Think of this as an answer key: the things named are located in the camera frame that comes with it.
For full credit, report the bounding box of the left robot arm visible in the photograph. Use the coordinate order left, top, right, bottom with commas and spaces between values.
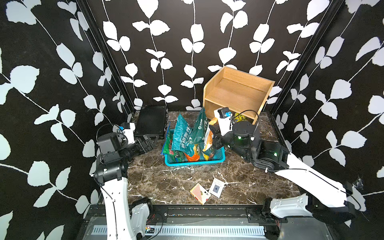
94, 132, 154, 240

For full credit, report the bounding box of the teal plastic basket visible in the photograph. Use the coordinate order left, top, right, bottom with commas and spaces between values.
165, 129, 226, 167

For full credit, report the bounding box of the black front rail base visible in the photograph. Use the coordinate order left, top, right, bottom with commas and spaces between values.
76, 203, 337, 240

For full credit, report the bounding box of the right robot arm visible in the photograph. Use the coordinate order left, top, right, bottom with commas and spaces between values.
208, 122, 361, 225

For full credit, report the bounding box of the orange white small packet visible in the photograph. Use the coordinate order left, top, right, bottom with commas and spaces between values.
202, 118, 218, 161

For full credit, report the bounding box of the bright green blue-topped bag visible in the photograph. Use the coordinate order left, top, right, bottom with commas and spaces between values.
162, 129, 175, 163

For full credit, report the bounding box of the white QR code card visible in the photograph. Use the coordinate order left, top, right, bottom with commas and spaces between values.
209, 178, 225, 198

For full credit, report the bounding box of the teal and orange fertilizer bag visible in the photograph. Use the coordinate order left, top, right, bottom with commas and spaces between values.
174, 114, 203, 148

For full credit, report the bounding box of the wooden two-tier shelf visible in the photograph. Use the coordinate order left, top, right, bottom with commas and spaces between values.
203, 67, 275, 124

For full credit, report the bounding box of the small circuit board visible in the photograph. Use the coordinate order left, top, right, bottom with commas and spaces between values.
145, 226, 156, 236

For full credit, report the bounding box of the yellow green small packet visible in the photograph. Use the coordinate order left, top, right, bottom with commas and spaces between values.
233, 114, 248, 123

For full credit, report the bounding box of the red patterned card box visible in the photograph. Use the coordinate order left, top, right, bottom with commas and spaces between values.
190, 184, 211, 205

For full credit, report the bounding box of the black flat case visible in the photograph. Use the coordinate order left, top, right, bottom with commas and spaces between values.
134, 105, 168, 139

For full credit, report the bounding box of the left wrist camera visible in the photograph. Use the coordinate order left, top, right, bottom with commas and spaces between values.
121, 123, 136, 144

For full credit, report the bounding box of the dark green soil bag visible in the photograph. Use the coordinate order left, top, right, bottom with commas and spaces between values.
190, 108, 208, 145

